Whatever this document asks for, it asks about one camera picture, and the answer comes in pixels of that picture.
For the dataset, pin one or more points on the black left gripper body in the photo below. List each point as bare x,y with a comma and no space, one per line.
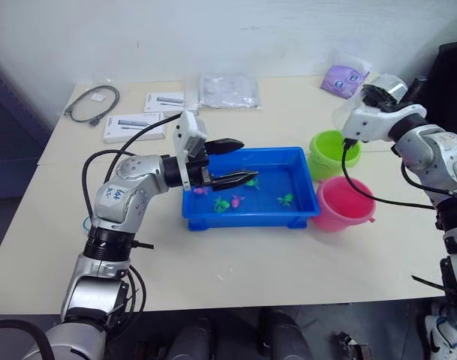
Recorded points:
199,170

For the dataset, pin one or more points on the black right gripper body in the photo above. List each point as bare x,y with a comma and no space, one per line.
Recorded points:
417,90

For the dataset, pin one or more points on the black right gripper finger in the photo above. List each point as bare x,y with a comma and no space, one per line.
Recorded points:
378,99

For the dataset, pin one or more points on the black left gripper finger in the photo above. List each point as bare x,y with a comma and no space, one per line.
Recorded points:
233,180
224,145

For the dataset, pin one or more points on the clear plastic cup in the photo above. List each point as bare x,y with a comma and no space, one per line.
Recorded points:
391,84

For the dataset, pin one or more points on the pink toy fish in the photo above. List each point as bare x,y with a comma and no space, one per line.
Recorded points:
201,191
236,201

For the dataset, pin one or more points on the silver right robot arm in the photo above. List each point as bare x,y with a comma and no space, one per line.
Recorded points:
430,146

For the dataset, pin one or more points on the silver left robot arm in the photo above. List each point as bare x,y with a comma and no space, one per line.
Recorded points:
115,195

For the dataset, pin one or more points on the green toy fish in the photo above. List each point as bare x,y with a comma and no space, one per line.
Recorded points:
252,183
286,198
221,204

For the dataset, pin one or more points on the blue plastic tub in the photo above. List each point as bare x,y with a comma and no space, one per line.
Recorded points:
250,219

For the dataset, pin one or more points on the green plastic bucket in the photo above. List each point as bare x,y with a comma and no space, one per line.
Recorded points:
325,161

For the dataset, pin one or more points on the pink plastic bucket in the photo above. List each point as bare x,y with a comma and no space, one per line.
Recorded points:
337,213

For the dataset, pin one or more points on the black chair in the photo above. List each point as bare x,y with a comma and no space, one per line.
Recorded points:
453,75

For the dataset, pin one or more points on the purple package in clear wrap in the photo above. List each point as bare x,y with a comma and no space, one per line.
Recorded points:
340,80

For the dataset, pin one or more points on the clear plastic bag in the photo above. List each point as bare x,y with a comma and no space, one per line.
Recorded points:
228,92

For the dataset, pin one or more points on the large white product box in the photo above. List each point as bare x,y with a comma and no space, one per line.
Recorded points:
138,133

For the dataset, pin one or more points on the small white product box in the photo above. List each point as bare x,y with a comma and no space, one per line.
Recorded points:
164,107

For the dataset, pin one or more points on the small white paper tag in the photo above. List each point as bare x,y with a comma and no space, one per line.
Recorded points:
97,96

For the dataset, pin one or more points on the dark rounded shape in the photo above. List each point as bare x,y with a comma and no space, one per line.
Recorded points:
284,337
190,341

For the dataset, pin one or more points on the small black floor object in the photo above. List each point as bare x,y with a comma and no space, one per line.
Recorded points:
352,347

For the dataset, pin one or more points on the white sneaker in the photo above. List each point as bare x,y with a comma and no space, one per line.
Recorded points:
442,333

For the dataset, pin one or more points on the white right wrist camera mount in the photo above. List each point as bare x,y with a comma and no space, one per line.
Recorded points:
367,123

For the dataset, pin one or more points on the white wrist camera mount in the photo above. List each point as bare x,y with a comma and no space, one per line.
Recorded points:
188,125
367,123

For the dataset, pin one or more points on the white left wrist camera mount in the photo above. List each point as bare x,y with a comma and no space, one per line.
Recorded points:
188,125

